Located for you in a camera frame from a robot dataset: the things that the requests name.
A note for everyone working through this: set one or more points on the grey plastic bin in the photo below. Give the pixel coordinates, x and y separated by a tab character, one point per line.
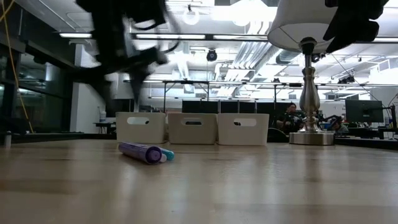
192	133

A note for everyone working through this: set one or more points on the person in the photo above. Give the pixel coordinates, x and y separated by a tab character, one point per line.
289	119
339	126

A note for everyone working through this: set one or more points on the black monitor on arm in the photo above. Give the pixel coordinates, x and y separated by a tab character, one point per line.
363	111

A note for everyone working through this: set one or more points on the black round ceiling spotlight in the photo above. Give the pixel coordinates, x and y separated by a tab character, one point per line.
211	55

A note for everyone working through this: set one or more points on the teal capped thin marker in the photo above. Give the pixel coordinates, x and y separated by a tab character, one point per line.
169	154

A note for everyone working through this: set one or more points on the silver table lamp white shade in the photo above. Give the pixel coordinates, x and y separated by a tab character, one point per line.
309	93

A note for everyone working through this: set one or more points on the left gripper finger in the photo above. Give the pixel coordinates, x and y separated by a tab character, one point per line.
138	87
105	91

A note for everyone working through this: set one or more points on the dark office monitor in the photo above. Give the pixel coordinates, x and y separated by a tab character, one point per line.
229	107
199	107

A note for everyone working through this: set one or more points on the purple highlighter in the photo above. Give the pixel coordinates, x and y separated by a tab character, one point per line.
140	152

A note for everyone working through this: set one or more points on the dark office desk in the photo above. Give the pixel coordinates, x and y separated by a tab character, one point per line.
104	124

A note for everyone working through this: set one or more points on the small white cylinder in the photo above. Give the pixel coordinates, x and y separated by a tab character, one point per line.
8	140

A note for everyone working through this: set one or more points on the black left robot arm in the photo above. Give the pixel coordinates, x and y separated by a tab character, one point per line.
109	18

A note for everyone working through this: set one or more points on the long ceiling light strip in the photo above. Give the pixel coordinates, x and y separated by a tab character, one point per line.
171	36

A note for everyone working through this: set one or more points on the black metal gantry frame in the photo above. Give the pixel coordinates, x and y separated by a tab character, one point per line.
186	82

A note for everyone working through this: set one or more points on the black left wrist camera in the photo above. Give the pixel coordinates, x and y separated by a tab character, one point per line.
146	12

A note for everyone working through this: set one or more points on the white plastic bottle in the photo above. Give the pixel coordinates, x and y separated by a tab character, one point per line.
103	117

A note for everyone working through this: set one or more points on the black computer monitor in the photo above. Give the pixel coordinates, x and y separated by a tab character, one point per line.
122	109

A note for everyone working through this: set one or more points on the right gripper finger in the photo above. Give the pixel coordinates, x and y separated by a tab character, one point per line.
360	34
340	26

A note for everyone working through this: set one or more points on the white plastic bin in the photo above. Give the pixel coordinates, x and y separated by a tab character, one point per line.
140	132
242	135

